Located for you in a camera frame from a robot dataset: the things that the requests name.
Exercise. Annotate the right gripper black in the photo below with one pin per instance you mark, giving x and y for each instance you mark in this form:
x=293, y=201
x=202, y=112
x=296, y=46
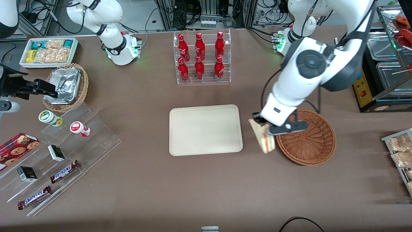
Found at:
x=12, y=84

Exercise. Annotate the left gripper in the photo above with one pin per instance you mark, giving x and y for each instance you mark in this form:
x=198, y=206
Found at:
x=257, y=117

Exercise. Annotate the triangle sandwich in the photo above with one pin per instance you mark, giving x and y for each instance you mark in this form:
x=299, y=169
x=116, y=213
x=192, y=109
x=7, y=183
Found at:
x=265, y=141

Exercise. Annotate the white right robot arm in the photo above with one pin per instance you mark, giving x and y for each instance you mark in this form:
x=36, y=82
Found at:
x=112, y=48

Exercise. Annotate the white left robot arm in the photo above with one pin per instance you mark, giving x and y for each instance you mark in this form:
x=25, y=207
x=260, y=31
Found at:
x=289, y=83

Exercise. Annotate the light tan wicker basket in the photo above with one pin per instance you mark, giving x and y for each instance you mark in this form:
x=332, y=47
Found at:
x=82, y=91

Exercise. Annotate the brown round wicker basket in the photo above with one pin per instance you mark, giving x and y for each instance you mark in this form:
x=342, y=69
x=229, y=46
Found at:
x=309, y=145

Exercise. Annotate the beige plastic tray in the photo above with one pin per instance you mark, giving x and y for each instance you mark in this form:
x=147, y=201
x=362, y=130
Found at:
x=206, y=130

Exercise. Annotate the tray of packaged crackers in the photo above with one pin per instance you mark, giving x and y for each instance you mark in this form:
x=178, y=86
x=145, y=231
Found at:
x=386, y=139

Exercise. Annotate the green-lidded white cup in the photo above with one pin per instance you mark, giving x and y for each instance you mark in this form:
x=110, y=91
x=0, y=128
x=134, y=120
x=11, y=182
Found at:
x=48, y=117

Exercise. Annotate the white rectangular snack bin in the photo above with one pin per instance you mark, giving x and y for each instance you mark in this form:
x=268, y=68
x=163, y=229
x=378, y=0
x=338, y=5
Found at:
x=24, y=62

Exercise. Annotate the aluminium foil container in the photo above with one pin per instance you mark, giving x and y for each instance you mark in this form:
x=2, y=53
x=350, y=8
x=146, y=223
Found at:
x=66, y=85

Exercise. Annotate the yellow snack packet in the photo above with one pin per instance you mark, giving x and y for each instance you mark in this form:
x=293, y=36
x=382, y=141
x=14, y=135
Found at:
x=30, y=55

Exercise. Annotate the clear rice snack bag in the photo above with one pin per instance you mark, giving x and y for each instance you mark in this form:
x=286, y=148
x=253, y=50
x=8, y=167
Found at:
x=51, y=55
x=54, y=43

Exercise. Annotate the teal snack packet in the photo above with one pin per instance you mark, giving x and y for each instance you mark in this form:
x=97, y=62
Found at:
x=68, y=43
x=37, y=45

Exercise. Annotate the red-lidded white cup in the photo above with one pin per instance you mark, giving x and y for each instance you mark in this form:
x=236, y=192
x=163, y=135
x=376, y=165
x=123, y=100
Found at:
x=78, y=128

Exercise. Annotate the red cookie box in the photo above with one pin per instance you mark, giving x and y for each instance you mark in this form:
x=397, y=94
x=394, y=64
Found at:
x=16, y=149

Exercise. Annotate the small black box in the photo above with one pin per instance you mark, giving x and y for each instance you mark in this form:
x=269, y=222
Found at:
x=27, y=174
x=56, y=153

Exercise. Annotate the red cola bottle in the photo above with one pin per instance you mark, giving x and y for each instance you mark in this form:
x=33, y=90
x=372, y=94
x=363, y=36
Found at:
x=220, y=43
x=199, y=69
x=219, y=68
x=200, y=45
x=183, y=46
x=183, y=71

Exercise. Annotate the clear acrylic bottle rack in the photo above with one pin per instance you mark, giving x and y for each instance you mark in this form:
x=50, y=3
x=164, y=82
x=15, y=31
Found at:
x=207, y=79

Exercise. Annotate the clear acrylic stepped display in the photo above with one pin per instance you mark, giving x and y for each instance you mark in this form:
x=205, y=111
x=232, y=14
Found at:
x=96, y=141

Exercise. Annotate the Snickers chocolate bar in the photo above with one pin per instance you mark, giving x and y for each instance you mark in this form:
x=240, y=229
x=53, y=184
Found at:
x=64, y=171
x=33, y=197

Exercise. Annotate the black food warmer cabinet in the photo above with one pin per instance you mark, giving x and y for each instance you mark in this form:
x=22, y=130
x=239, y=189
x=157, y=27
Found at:
x=362, y=83

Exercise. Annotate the white power strip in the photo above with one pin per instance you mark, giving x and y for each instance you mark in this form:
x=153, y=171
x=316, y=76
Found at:
x=208, y=23

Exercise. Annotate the small grey device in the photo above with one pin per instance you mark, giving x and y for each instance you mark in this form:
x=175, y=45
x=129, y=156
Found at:
x=210, y=229

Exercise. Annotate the stainless steel pan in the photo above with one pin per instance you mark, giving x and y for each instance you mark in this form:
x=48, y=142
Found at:
x=391, y=75
x=381, y=45

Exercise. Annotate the clear bag of crackers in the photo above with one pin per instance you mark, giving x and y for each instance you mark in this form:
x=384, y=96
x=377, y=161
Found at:
x=402, y=159
x=410, y=187
x=409, y=174
x=399, y=142

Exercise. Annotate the red sausage on skewer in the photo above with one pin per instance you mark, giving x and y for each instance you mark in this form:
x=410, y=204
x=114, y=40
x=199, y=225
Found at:
x=405, y=20
x=405, y=35

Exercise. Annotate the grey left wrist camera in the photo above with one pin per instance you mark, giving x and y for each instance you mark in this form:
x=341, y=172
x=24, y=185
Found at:
x=289, y=126

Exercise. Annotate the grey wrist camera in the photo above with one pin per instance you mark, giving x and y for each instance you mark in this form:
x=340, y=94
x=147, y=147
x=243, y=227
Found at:
x=289, y=126
x=6, y=107

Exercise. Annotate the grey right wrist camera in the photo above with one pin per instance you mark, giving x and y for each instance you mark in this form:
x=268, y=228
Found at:
x=6, y=107

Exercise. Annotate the aluminium profile frame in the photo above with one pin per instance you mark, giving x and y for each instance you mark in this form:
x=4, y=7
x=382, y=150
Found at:
x=206, y=9

